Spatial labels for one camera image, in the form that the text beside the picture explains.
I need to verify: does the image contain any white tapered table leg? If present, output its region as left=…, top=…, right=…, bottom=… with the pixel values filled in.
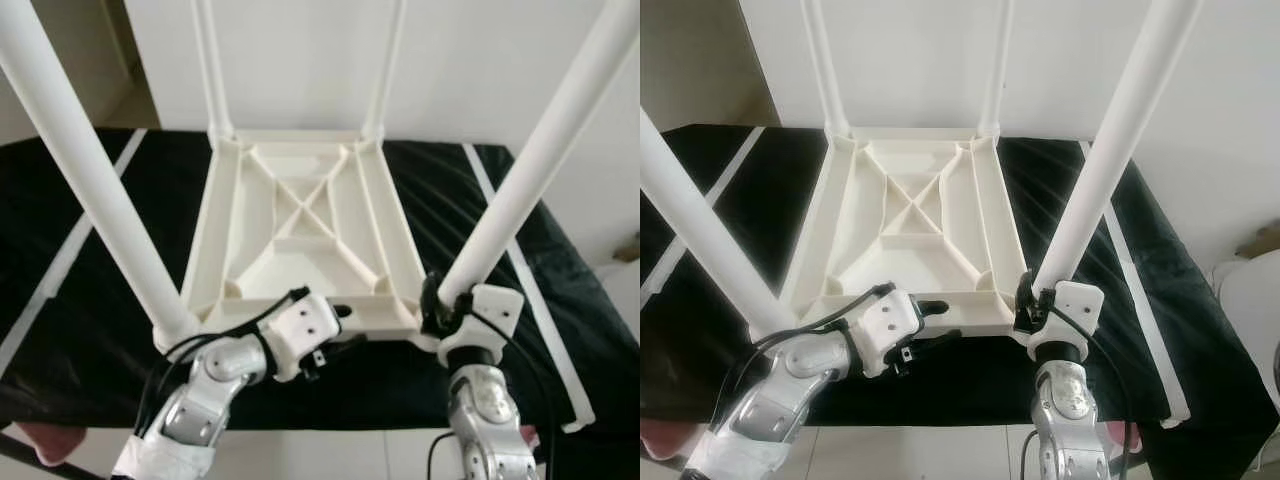
left=0, top=0, right=201, bottom=351
left=190, top=0, right=237, bottom=143
left=362, top=0, right=409, bottom=143
left=978, top=0, right=1017, bottom=137
left=1030, top=0, right=1206, bottom=296
left=435, top=0, right=641, bottom=306
left=640, top=105, right=801, bottom=341
left=800, top=0, right=853, bottom=141

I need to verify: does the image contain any black table cloth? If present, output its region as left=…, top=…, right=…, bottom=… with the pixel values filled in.
left=0, top=126, right=641, bottom=471
left=640, top=124, right=1280, bottom=471

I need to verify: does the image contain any long white plastic strip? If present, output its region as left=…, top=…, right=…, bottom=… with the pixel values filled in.
left=1080, top=140, right=1193, bottom=429
left=462, top=143, right=597, bottom=433
left=0, top=128, right=149, bottom=373
left=640, top=127, right=767, bottom=297

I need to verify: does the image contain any white rounded object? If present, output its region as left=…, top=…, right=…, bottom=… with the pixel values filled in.
left=1210, top=255, right=1280, bottom=386

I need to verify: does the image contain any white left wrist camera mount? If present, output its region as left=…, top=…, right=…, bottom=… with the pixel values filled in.
left=855, top=288, right=926, bottom=379
left=262, top=290, right=341, bottom=383

